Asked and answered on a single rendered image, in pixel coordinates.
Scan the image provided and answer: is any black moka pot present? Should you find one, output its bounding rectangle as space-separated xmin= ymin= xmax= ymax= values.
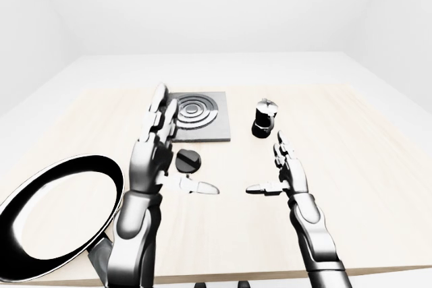
xmin=251 ymin=97 xmax=279 ymax=139

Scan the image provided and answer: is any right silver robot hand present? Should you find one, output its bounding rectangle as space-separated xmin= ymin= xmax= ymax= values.
xmin=245 ymin=130 xmax=310 ymax=197

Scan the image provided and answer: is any round black stove knob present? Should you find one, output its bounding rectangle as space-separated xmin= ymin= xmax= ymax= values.
xmin=175 ymin=148 xmax=202 ymax=174

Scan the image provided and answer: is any flat dark stove plate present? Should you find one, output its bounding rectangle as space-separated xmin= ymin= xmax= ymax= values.
xmin=164 ymin=91 xmax=232 ymax=143

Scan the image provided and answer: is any black frying pan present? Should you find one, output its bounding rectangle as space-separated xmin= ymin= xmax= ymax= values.
xmin=0 ymin=154 xmax=125 ymax=288

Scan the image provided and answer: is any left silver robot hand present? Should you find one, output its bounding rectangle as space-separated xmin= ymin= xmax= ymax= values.
xmin=129 ymin=82 xmax=221 ymax=196

